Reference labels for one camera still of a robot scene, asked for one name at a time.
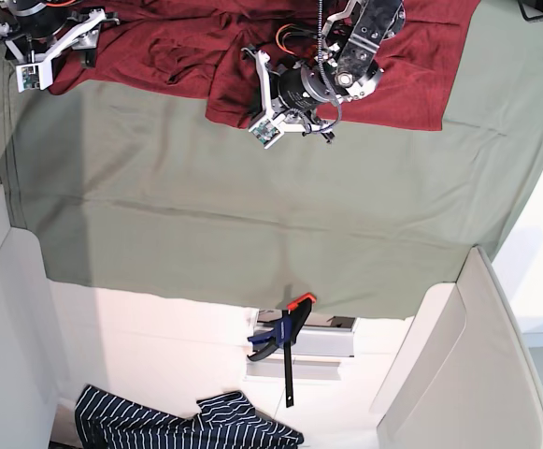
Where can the red T-shirt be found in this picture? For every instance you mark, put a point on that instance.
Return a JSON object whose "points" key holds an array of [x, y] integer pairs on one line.
{"points": [[194, 49]]}

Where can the green table cloth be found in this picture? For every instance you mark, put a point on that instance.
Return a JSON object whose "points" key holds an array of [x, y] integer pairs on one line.
{"points": [[137, 191]]}

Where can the white partition panel left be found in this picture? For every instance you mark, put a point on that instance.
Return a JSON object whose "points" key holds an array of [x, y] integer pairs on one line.
{"points": [[28, 343]]}

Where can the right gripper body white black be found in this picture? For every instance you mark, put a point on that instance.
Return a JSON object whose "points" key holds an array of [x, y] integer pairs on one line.
{"points": [[36, 33]]}

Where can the navy striped shirt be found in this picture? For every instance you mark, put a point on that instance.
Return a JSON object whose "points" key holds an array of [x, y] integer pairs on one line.
{"points": [[227, 421]]}

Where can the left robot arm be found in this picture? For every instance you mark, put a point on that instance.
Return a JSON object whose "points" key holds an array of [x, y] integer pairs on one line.
{"points": [[333, 64]]}

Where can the blue black bar clamp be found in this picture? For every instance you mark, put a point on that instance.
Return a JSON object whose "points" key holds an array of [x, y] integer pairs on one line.
{"points": [[283, 335]]}

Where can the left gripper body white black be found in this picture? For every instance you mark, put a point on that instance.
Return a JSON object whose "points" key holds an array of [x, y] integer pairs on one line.
{"points": [[286, 101]]}

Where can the white partition panel right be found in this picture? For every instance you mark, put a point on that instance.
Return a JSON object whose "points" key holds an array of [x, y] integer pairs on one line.
{"points": [[463, 377]]}

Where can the white partition panel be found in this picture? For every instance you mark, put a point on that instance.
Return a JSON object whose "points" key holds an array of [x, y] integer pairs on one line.
{"points": [[463, 377], [28, 343]]}

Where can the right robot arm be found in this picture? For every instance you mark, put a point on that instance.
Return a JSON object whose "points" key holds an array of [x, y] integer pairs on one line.
{"points": [[36, 33]]}

